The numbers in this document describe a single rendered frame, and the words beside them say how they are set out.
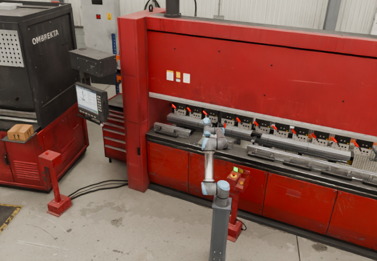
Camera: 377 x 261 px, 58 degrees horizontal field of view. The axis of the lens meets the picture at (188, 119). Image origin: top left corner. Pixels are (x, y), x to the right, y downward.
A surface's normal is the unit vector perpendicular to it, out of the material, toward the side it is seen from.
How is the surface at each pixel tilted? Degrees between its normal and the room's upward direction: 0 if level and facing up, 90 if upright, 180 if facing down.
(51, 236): 0
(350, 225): 90
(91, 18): 90
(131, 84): 90
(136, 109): 90
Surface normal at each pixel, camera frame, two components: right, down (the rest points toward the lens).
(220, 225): -0.18, 0.43
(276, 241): 0.02, -0.90
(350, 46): -0.41, 0.40
